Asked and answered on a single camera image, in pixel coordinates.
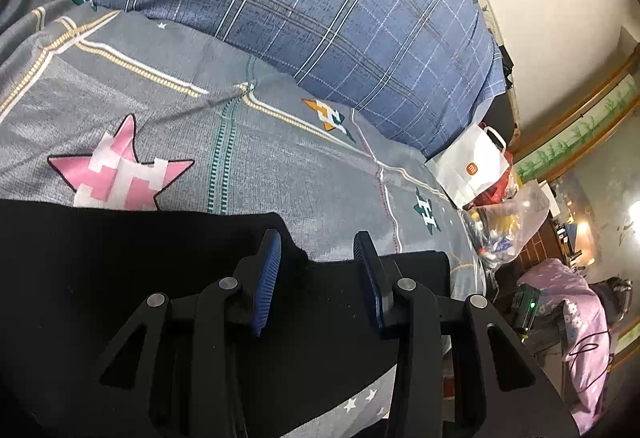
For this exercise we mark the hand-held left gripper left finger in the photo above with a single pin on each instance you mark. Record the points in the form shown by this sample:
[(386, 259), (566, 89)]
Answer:
[(265, 288)]

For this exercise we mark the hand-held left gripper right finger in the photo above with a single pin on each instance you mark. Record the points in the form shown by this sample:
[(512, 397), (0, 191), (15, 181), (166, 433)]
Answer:
[(367, 278)]

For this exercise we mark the black pants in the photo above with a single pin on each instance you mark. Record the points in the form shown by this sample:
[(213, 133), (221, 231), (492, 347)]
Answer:
[(100, 268)]

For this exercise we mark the grey star-printed bed sheet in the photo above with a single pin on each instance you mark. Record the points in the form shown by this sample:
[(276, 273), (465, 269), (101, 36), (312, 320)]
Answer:
[(250, 158)]

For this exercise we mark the white paper bag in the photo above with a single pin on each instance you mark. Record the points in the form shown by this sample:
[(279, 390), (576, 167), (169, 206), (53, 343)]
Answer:
[(465, 168)]

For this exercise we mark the black device with green light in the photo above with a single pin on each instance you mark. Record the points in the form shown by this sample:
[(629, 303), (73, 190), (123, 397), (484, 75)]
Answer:
[(525, 305)]

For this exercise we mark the red plastic bag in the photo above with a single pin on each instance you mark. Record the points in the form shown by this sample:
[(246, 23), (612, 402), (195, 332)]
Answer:
[(500, 188)]

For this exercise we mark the clear plastic bag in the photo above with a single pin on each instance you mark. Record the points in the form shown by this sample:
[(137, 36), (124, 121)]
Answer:
[(520, 213)]

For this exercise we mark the pink printed cloth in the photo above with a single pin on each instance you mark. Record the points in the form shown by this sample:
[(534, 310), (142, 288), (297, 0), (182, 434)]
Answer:
[(580, 318)]

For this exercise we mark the black bag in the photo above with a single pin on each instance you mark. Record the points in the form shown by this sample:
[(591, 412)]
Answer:
[(612, 300)]

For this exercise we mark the wooden framed mirror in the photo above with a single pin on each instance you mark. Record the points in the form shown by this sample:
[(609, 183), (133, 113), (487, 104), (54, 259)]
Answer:
[(565, 118)]

